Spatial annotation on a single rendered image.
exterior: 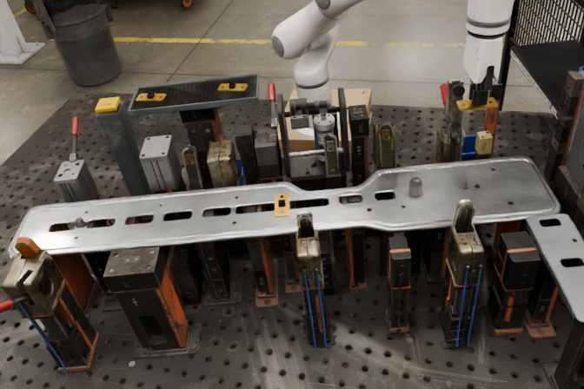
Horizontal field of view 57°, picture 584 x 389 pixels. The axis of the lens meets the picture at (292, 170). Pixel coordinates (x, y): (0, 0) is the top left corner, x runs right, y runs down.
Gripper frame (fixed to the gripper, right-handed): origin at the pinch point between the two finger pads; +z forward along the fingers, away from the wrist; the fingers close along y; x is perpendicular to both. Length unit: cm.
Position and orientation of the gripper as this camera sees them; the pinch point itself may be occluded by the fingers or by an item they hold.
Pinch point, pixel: (478, 94)
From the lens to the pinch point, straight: 126.1
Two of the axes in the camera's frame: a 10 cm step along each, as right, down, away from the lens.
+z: 1.1, 7.7, 6.3
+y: 0.3, 6.3, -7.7
